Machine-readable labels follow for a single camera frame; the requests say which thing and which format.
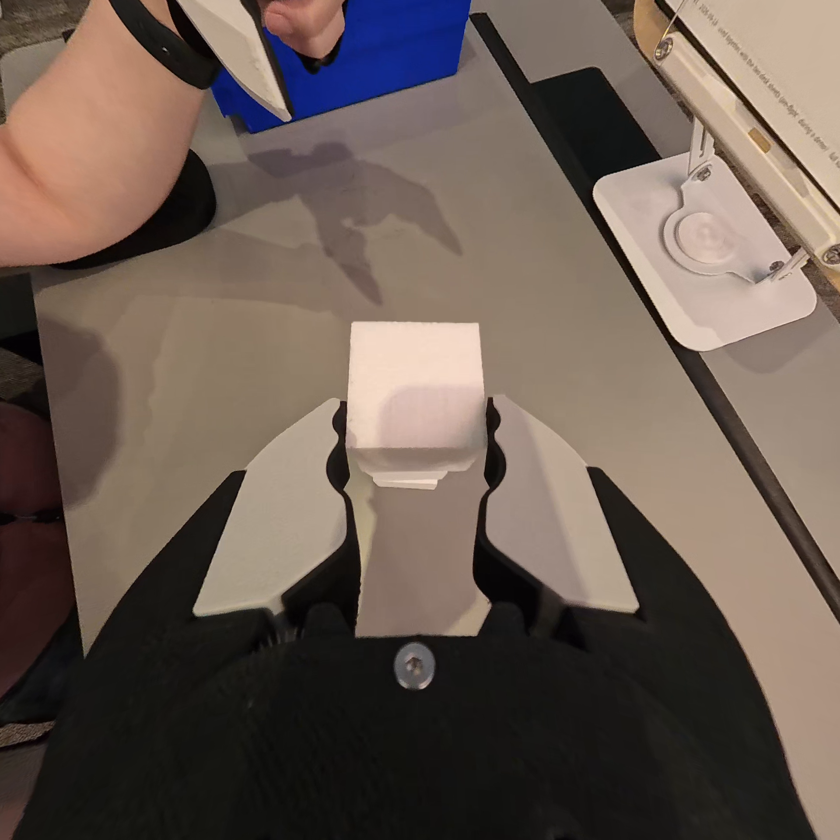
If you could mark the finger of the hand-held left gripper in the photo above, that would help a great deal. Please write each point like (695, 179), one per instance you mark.
(229, 46)

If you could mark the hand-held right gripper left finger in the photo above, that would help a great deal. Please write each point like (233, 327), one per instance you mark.
(275, 531)

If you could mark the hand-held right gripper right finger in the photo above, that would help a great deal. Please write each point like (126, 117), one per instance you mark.
(554, 525)

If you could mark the white foam cube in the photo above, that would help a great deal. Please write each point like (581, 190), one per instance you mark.
(413, 387)
(407, 482)

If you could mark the blue plastic bin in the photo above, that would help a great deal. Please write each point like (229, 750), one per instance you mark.
(394, 52)

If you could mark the person's left forearm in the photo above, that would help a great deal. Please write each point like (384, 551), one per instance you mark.
(79, 144)

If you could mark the person's left hand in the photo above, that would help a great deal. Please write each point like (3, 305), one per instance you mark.
(305, 26)

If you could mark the black wristband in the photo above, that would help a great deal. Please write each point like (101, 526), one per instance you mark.
(170, 49)

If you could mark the black wrist rest pad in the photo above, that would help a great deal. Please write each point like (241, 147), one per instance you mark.
(187, 210)

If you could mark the printed instruction sheet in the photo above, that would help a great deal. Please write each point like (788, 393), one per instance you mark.
(787, 52)

